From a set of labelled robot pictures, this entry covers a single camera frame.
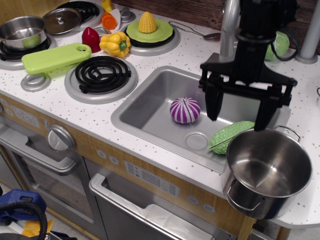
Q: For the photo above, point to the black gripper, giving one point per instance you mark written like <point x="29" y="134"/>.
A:
<point x="246" y="76"/>

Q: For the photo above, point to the large steel pot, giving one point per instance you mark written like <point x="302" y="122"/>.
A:
<point x="264" y="172"/>

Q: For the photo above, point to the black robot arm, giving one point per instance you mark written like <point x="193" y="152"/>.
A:
<point x="266" y="17"/>

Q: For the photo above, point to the grey toy sink basin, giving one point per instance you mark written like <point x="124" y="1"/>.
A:
<point x="145" y="114"/>

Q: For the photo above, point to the steel pot lid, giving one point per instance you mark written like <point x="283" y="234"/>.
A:
<point x="62" y="20"/>

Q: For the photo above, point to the small steel pot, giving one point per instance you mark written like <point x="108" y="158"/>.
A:
<point x="23" y="33"/>

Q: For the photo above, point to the green toy bitter gourd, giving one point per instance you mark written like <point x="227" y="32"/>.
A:
<point x="219" y="142"/>

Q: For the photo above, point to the silver toy faucet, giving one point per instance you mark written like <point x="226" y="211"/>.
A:
<point x="230" y="21"/>

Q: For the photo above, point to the purple white toy onion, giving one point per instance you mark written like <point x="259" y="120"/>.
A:
<point x="185" y="110"/>

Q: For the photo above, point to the green toy cabbage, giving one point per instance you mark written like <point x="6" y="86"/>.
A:
<point x="281" y="45"/>

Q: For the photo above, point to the grey vertical pole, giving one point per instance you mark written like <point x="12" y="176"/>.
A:
<point x="307" y="29"/>

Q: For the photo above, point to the metal spoon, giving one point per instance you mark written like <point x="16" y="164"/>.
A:
<point x="188" y="29"/>

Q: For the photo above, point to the green round plate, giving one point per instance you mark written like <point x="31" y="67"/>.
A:
<point x="163" y="31"/>

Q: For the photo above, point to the yellow toy corn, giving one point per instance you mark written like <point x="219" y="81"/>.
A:
<point x="147" y="23"/>

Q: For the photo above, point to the yellow toy bell pepper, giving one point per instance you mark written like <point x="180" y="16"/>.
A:
<point x="115" y="44"/>

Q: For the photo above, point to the silver back stove knob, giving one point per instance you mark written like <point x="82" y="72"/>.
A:
<point x="127" y="16"/>

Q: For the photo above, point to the silver stove knob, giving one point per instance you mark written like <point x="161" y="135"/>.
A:
<point x="35" y="82"/>
<point x="127" y="16"/>

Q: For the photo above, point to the black front coil burner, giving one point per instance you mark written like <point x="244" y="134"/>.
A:
<point x="102" y="75"/>

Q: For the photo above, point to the black coil burner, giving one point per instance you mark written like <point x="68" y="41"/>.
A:
<point x="102" y="75"/>
<point x="7" y="54"/>
<point x="86" y="9"/>

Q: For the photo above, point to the white toy egg piece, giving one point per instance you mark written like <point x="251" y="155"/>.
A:
<point x="116" y="19"/>

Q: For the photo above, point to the orange toy carrot slice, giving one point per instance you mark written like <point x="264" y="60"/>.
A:
<point x="108" y="21"/>

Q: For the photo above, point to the red toy pepper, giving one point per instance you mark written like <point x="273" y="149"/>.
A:
<point x="91" y="38"/>

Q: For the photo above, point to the black back coil burner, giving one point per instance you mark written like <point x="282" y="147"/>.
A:
<point x="86" y="9"/>

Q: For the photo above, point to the green plastic cutting board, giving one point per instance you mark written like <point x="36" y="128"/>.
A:
<point x="54" y="58"/>

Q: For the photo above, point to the silver oven dial knob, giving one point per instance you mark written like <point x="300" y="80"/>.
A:
<point x="59" y="139"/>

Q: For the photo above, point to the silver stove knob front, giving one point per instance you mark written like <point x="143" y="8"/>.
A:
<point x="35" y="82"/>

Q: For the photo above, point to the black left coil burner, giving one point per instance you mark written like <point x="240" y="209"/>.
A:
<point x="7" y="54"/>

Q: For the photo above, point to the blue clamp tool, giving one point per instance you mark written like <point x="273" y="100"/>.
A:
<point x="20" y="204"/>

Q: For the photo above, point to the grey dishwasher door handle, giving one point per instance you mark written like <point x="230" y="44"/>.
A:
<point x="130" y="212"/>

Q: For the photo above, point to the grey oven door handle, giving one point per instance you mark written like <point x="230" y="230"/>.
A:
<point x="18" y="143"/>

